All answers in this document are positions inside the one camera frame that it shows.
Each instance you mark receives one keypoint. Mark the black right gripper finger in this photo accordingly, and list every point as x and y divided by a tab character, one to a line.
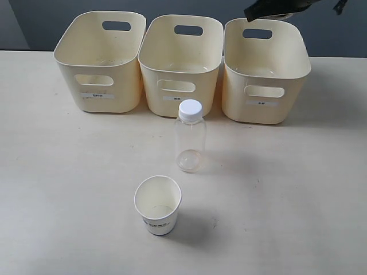
276	9
338	8

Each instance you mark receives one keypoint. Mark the clear plastic bottle white cap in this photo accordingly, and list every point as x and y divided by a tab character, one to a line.
190	136

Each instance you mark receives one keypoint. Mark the white paper cup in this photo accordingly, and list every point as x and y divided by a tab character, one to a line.
157	200

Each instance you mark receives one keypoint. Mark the right cream plastic bin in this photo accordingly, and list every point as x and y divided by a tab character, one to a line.
265	66

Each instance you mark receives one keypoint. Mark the cream plastic bin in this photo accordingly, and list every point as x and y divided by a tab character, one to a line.
179	59
98	58
265	66

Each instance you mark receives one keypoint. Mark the middle cream plastic bin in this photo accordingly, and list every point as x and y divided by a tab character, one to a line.
179	59

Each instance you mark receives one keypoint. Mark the left cream plastic bin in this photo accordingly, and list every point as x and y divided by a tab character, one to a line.
98	58

